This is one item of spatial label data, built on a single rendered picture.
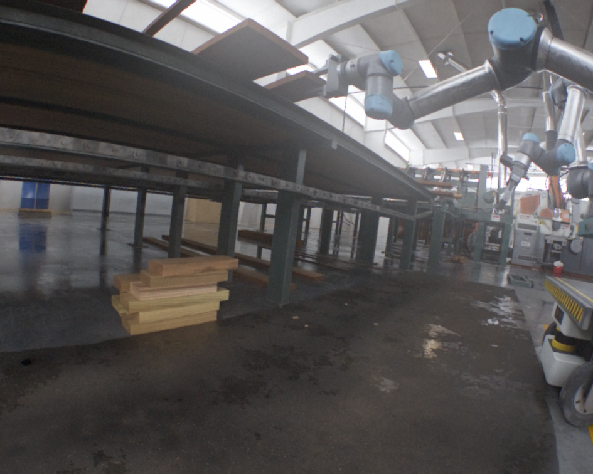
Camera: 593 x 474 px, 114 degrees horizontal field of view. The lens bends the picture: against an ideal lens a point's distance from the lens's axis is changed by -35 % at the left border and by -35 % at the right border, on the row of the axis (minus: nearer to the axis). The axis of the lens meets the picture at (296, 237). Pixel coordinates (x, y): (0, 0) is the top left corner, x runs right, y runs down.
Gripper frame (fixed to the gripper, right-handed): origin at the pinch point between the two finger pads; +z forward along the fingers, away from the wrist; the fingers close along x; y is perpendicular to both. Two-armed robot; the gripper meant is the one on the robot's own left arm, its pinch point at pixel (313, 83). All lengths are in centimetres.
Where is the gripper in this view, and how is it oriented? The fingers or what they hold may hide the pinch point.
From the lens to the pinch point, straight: 102.2
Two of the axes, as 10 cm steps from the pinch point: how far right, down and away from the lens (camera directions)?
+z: -6.8, -1.3, 7.2
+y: -7.3, -0.4, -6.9
